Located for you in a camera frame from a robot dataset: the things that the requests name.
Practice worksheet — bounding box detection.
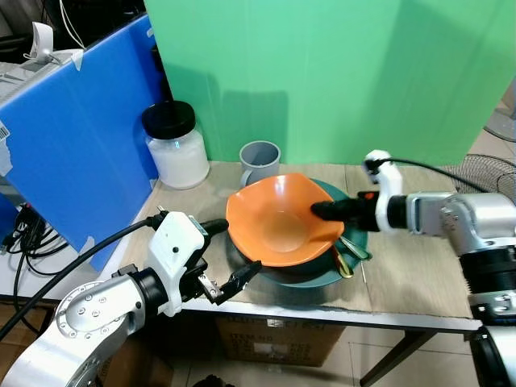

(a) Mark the gold metal spoon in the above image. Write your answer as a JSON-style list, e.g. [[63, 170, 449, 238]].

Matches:
[[334, 242, 356, 280]]

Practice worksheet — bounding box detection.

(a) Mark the dark metal table leg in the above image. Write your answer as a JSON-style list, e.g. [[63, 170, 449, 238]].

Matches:
[[359, 329, 437, 387]]

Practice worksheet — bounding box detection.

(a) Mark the green backdrop board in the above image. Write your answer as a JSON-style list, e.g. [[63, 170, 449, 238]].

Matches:
[[144, 0, 516, 167]]

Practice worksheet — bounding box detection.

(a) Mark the dark green round plate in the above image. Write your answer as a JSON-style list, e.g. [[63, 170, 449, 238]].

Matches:
[[230, 177, 372, 288]]

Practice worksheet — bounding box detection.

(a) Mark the printed brown cardboard box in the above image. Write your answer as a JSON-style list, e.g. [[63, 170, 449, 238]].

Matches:
[[214, 317, 347, 368]]

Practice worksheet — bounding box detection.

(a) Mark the grey plastic cup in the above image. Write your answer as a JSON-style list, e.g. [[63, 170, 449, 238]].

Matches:
[[239, 141, 281, 188]]

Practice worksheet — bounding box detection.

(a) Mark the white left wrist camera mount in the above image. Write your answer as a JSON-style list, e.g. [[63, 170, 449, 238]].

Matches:
[[149, 211, 207, 318]]

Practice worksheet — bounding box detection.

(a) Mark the green-handled gold utensil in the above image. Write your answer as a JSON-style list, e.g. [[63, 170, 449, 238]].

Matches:
[[339, 234, 374, 261]]

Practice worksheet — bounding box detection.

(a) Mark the grey round stand base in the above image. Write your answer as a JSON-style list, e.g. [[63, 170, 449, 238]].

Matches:
[[484, 109, 516, 143]]

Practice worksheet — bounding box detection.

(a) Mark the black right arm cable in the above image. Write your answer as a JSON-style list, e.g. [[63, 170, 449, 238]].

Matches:
[[365, 158, 494, 195]]

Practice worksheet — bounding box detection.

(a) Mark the orange plastic bowl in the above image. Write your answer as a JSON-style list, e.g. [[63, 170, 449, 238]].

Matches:
[[226, 173, 368, 268]]

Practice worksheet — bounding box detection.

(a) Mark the wire cage floor fan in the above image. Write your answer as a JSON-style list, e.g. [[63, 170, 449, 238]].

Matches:
[[439, 155, 516, 202]]

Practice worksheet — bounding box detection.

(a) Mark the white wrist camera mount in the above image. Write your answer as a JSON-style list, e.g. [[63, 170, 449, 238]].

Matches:
[[363, 150, 405, 235], [149, 211, 207, 318]]

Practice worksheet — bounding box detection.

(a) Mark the blue corrugated board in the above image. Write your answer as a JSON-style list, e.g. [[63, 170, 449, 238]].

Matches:
[[0, 15, 170, 272]]

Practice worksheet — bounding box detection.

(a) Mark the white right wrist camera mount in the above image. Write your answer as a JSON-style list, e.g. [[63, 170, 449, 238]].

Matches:
[[363, 150, 405, 235]]

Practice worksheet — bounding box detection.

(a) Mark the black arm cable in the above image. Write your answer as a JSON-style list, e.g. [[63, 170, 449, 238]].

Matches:
[[0, 212, 167, 339], [365, 158, 494, 195]]

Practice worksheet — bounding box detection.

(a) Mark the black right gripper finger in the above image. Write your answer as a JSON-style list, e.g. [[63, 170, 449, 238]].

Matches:
[[310, 200, 358, 225]]

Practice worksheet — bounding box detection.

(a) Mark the black-lidded jar of white powder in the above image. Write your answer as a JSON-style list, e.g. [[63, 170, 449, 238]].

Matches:
[[142, 101, 210, 190]]

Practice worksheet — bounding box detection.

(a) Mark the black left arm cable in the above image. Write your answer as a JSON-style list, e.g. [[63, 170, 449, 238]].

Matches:
[[0, 212, 167, 339]]

